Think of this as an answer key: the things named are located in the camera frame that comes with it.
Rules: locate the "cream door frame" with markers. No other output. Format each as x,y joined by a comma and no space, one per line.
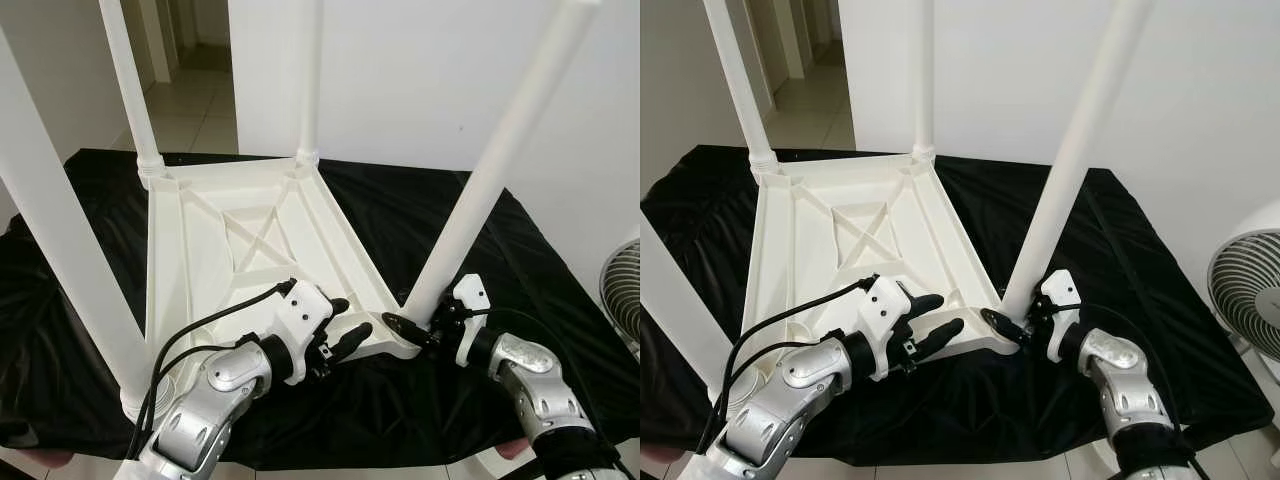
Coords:
160,40
790,40

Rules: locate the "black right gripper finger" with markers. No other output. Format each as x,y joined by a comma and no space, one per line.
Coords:
1000,324
405,327

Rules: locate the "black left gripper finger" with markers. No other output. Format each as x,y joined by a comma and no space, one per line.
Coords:
925,304
352,342
338,306
942,337

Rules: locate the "black table cloth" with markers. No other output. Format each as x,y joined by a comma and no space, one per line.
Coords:
450,400
1100,400

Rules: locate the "white plastic table top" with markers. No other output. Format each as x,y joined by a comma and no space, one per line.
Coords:
200,250
800,250

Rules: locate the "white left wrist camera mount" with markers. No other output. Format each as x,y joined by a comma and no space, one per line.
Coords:
888,312
300,315

